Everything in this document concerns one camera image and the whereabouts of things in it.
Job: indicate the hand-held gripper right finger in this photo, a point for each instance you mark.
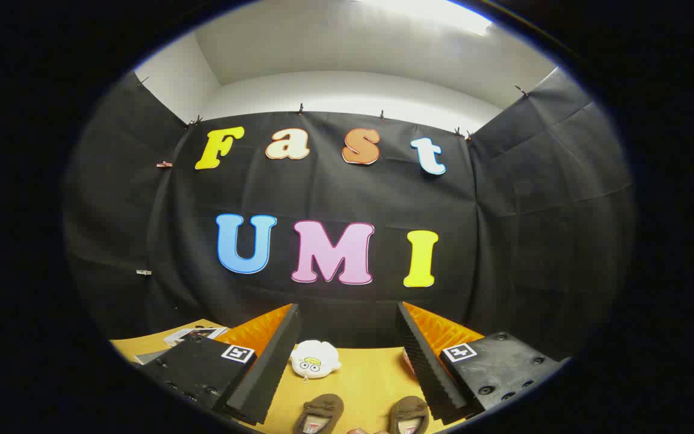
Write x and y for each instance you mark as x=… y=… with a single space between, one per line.
x=422 y=361

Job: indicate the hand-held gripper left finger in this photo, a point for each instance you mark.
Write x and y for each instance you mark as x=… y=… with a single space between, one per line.
x=275 y=361

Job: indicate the brown fuzzy shoe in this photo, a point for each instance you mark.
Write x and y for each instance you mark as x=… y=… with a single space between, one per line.
x=321 y=408
x=410 y=410

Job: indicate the white plush toy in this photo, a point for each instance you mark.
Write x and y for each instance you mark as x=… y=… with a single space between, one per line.
x=315 y=360

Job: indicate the white portrait photo book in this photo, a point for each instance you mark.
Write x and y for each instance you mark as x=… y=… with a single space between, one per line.
x=193 y=335

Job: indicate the black backdrop cloth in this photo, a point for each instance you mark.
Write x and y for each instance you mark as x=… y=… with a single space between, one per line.
x=323 y=193

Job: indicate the pink clip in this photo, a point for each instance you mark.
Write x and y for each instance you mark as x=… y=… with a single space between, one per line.
x=164 y=164

